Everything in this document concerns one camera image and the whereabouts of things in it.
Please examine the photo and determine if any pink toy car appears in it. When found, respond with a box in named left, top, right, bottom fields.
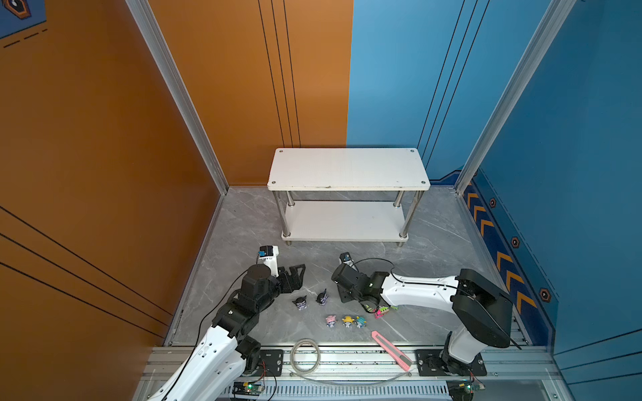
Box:
left=374, top=306, right=391, bottom=319

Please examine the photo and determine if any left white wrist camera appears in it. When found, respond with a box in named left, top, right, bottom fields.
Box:
left=257, top=246, right=279, bottom=277

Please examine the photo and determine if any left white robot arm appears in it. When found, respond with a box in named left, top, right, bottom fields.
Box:
left=150, top=264, right=306, bottom=400

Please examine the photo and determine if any green circuit board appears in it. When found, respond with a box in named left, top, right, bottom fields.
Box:
left=446, top=382, right=486, bottom=401
left=232, top=382, right=265, bottom=398

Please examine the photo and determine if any pink small figurine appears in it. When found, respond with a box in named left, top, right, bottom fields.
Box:
left=325, top=315, right=337, bottom=328

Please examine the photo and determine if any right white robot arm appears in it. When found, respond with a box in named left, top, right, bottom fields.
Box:
left=332, top=263, right=513, bottom=376

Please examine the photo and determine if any white two-tier shelf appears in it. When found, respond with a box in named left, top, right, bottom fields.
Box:
left=267, top=148, right=431, bottom=246

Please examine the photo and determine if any pink utility knife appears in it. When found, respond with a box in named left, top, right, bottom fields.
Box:
left=371, top=331, right=412, bottom=372

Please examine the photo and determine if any left green circuit board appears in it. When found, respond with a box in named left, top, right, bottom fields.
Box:
left=232, top=382, right=265, bottom=398

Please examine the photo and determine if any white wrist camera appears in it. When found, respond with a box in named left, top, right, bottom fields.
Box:
left=257, top=246, right=279, bottom=277
left=339, top=252, right=358, bottom=271

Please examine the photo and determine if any yellow small figurine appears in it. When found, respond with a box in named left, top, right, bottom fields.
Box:
left=342, top=315, right=355, bottom=328

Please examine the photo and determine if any clear coiled tube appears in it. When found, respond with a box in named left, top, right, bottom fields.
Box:
left=285, top=339, right=413, bottom=387

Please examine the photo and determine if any black purple figurine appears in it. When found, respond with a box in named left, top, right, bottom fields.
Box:
left=315, top=289, right=329, bottom=306
left=293, top=296, right=307, bottom=311

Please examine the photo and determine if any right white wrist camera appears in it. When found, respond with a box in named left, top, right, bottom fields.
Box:
left=339, top=252, right=358, bottom=271

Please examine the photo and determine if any right green circuit board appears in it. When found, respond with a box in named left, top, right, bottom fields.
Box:
left=446, top=382, right=486, bottom=401

